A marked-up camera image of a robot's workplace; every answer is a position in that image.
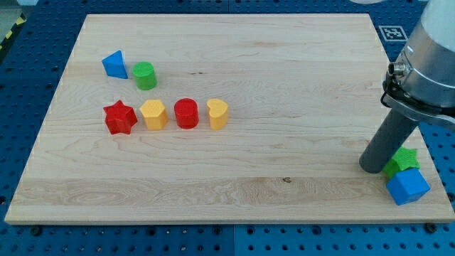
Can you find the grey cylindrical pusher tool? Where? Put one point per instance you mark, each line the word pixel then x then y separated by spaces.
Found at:
pixel 389 137

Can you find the yellow hexagon block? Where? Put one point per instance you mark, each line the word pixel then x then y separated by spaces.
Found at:
pixel 154 114

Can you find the yellow heart block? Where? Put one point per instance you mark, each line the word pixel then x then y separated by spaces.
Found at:
pixel 218 113

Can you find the wooden board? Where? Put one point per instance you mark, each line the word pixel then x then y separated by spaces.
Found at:
pixel 304 101

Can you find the red star block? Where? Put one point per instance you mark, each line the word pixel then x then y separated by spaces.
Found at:
pixel 120 118

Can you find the green star block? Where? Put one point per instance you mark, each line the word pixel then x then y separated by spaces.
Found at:
pixel 402 160

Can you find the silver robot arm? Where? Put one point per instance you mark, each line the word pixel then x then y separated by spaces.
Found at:
pixel 418 85

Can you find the blue cube block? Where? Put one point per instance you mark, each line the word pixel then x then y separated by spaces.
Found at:
pixel 407 186

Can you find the blue triangle block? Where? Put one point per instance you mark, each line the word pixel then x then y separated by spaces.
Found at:
pixel 114 65

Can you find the white fiducial marker tag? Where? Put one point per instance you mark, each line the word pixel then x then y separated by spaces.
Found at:
pixel 393 33

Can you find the green cylinder block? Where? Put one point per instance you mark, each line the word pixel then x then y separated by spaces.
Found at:
pixel 144 75

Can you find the red cylinder block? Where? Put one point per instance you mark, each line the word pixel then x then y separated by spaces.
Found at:
pixel 186 112

